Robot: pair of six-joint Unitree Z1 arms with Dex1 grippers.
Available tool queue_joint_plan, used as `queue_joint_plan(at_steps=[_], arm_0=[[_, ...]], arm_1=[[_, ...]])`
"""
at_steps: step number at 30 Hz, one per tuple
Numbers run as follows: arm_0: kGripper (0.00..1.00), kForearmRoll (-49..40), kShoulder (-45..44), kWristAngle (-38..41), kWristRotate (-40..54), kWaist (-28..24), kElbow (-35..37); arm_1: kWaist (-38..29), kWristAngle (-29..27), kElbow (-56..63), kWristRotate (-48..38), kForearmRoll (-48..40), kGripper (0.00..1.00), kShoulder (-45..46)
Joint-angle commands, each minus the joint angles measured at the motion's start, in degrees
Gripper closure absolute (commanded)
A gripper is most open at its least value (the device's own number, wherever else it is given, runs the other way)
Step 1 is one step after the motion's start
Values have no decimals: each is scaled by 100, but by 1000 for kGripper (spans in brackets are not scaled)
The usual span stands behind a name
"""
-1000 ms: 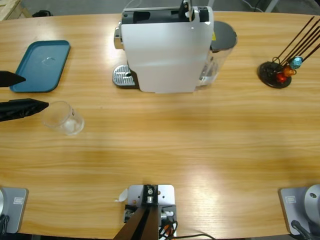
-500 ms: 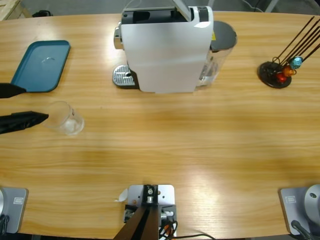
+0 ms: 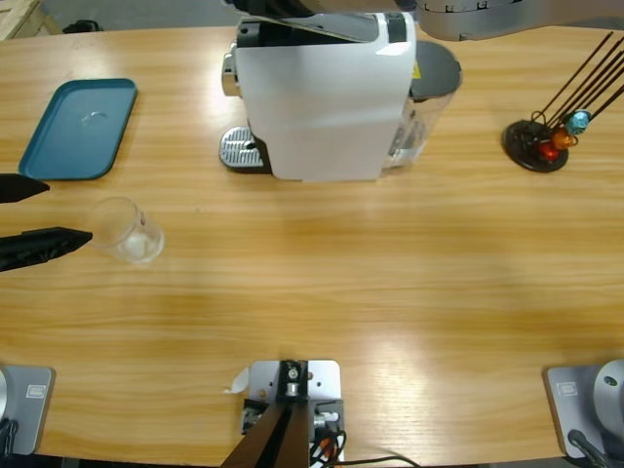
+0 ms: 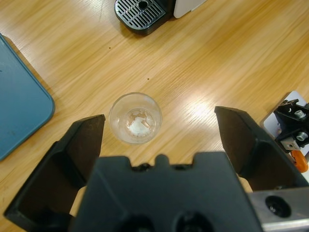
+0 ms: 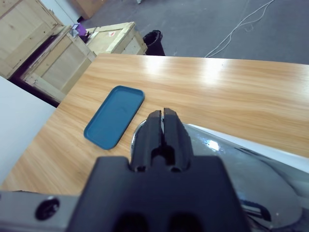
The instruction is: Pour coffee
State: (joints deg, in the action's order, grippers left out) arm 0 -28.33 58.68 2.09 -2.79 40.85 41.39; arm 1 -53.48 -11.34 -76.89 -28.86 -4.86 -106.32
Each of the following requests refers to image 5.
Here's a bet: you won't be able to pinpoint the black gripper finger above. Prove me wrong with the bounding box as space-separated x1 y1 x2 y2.
131 110 165 174
163 107 194 174

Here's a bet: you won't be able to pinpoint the white capsule coffee machine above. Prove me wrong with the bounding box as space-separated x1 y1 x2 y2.
130 119 309 232

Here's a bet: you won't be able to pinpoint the blue rectangular tray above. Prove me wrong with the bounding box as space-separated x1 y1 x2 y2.
83 85 146 150

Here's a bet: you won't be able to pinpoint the black waste bin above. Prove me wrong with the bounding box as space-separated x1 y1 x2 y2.
142 30 166 57

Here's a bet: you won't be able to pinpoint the wooden crate red label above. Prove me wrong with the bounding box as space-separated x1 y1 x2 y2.
84 21 148 56

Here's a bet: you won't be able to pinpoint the wooden crates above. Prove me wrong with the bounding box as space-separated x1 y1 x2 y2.
20 25 97 103

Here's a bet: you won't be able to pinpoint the purple box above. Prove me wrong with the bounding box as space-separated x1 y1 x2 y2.
70 23 87 37

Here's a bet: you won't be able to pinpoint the brown wooden box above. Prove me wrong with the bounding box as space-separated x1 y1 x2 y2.
71 0 109 19

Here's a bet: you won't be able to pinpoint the large pale wooden crate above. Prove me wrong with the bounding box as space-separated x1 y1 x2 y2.
0 0 65 79

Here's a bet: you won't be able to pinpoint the white floor cable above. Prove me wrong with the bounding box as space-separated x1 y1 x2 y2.
205 0 276 58

